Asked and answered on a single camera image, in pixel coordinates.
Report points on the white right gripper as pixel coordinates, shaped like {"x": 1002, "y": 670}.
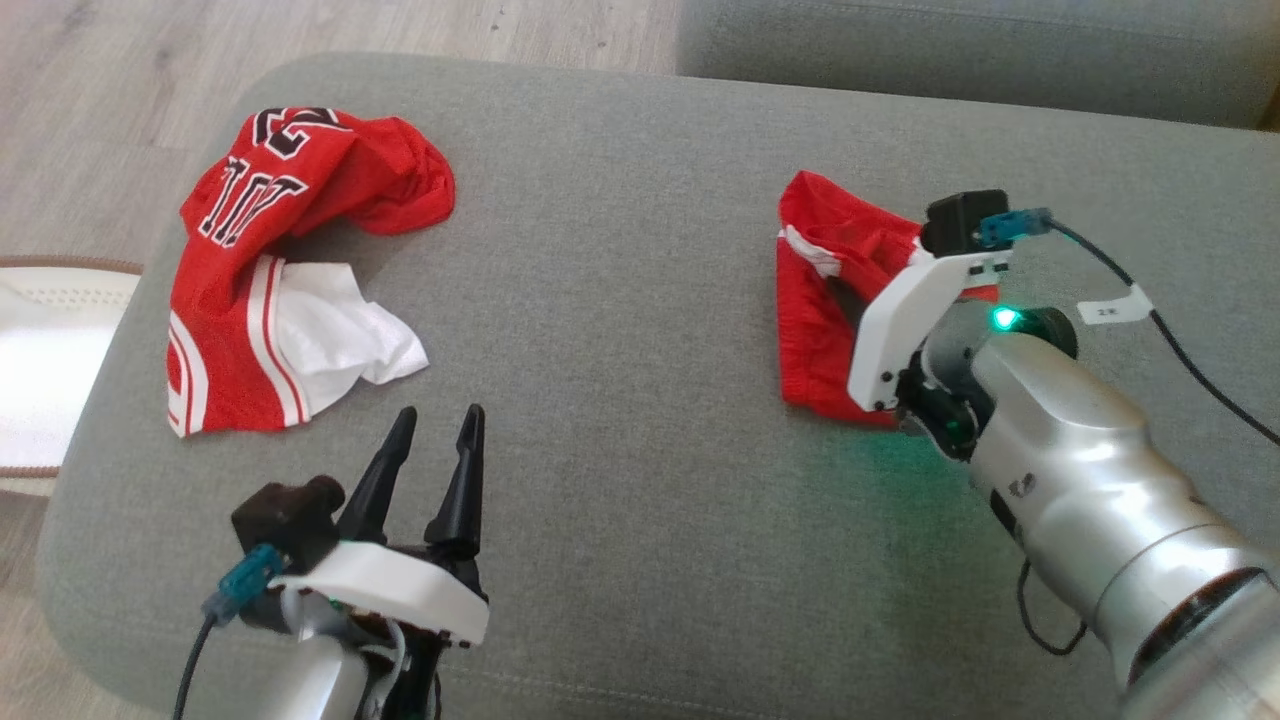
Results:
{"x": 910, "y": 320}

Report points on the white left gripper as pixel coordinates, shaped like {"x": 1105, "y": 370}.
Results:
{"x": 390, "y": 590}

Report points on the grey sofa seat cushion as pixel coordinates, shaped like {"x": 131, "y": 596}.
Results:
{"x": 640, "y": 400}

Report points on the red basketball jersey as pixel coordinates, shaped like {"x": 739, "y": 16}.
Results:
{"x": 240, "y": 330}

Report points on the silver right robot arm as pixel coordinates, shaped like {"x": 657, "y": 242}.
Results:
{"x": 1090, "y": 470}

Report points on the grey sofa back cushion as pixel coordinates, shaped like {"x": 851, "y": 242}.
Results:
{"x": 1000, "y": 50}

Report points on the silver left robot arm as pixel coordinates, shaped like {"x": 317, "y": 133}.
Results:
{"x": 320, "y": 685}

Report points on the red shorts with white stripe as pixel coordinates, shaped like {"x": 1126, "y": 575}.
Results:
{"x": 820, "y": 340}

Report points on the white laundry basket brown rim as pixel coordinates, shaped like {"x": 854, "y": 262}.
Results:
{"x": 50, "y": 380}

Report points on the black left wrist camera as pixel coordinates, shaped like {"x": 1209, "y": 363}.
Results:
{"x": 290, "y": 520}

